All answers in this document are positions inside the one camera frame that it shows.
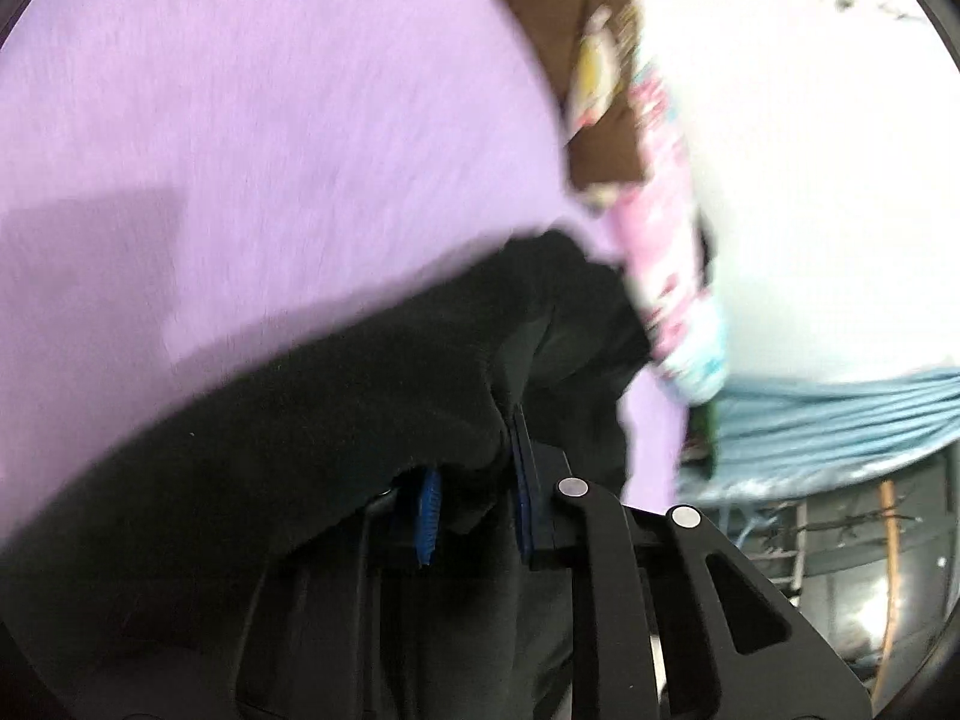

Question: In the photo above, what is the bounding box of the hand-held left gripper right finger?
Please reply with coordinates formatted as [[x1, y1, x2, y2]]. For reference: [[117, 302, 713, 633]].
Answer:
[[510, 405, 871, 720]]

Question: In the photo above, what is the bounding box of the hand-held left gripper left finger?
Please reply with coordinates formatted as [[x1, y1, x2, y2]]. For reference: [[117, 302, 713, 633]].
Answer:
[[379, 465, 443, 567]]

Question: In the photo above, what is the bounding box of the black garment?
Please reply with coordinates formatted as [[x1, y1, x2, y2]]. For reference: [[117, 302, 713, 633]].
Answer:
[[0, 229, 653, 720]]

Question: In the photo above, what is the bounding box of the pink printed quilt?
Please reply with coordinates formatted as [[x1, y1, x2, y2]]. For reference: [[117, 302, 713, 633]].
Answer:
[[480, 0, 732, 402]]

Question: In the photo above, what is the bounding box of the light blue striped sheet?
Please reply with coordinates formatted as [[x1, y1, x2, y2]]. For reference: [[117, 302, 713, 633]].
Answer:
[[679, 367, 960, 511]]

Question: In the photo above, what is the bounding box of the wooden stick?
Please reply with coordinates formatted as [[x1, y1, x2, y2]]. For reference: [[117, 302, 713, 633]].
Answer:
[[879, 478, 903, 680]]

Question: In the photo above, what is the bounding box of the purple fleece blanket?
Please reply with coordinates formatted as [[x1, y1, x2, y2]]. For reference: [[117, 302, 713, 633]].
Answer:
[[0, 0, 687, 541]]

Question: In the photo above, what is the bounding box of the brown penguin pillow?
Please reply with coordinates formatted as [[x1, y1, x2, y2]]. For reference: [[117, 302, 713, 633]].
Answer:
[[491, 0, 650, 215]]

